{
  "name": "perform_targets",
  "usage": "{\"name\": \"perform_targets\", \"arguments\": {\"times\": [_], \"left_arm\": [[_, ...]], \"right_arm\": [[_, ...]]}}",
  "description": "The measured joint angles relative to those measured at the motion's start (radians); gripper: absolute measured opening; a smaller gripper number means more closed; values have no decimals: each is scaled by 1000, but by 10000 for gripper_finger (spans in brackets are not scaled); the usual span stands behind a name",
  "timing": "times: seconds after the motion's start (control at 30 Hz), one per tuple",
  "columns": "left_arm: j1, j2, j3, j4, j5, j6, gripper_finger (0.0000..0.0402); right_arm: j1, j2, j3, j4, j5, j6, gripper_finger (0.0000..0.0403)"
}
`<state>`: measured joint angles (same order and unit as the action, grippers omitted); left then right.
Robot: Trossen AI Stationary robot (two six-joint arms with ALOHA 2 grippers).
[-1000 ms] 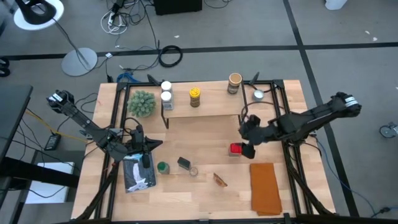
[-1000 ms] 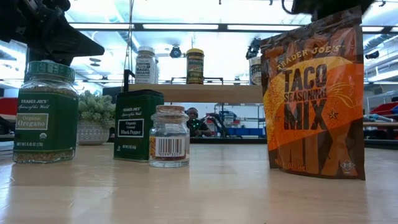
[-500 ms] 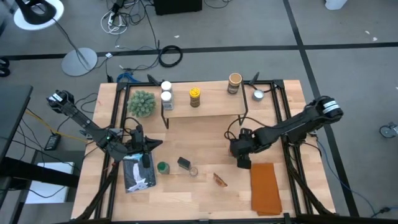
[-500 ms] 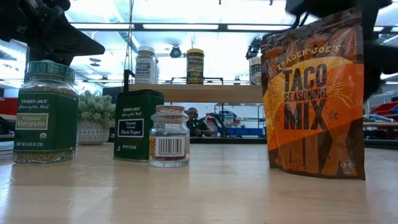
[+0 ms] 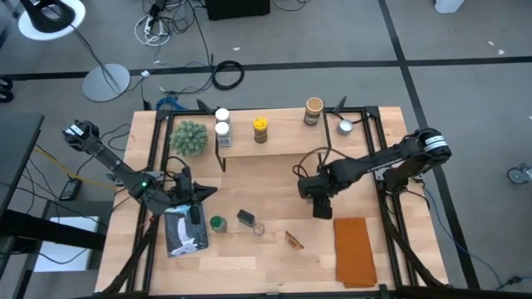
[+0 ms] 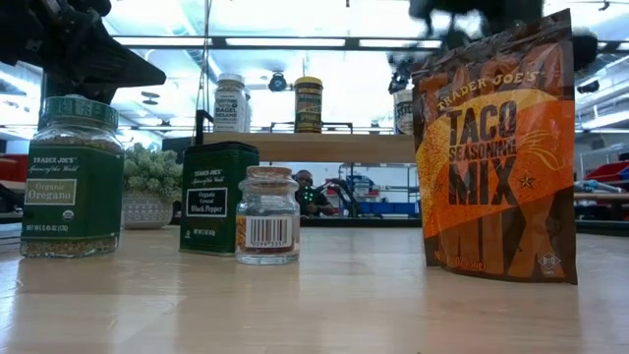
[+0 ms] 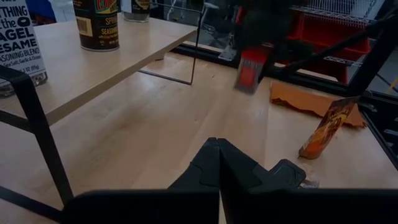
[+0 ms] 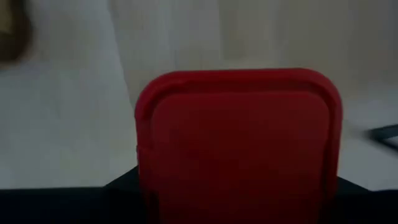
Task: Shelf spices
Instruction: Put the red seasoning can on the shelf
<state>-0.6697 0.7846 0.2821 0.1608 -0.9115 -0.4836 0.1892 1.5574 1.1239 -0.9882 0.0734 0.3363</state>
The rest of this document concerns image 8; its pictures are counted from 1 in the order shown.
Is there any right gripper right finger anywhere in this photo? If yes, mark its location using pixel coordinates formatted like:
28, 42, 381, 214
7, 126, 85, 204
337, 176, 371, 192

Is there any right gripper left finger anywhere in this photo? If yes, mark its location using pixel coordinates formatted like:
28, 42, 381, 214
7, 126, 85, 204
104, 166, 140, 189

